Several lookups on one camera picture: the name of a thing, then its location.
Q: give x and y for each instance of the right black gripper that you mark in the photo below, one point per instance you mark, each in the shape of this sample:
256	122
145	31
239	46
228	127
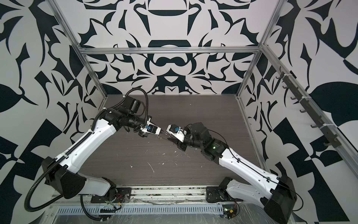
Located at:
180	144

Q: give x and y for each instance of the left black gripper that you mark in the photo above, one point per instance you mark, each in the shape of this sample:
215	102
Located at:
142	134

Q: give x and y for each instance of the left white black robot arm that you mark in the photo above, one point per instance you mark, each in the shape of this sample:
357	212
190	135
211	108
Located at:
63	171

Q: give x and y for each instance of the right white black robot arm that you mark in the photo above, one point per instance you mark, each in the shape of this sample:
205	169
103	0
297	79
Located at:
280	206

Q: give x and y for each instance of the right electronics board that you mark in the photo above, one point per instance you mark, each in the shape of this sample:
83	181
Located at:
231	210

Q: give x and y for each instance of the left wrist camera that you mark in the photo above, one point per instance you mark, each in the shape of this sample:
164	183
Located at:
151	128

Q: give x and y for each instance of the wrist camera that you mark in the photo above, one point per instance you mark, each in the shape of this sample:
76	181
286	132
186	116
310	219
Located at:
176	132
151	128

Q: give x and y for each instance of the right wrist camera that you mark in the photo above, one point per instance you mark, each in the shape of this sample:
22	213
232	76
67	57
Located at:
176	132

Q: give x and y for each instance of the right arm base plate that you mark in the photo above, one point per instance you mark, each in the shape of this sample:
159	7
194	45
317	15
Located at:
217	194

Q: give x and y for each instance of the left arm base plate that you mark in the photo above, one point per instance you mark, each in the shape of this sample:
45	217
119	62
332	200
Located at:
115	195

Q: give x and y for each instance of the white slotted cable duct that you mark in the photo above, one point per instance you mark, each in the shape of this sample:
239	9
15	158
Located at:
215	209

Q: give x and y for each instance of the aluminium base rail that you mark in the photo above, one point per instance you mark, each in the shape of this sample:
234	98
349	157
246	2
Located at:
167	193

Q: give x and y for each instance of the wall hook rail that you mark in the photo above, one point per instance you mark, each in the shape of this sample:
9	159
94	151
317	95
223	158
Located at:
311	108

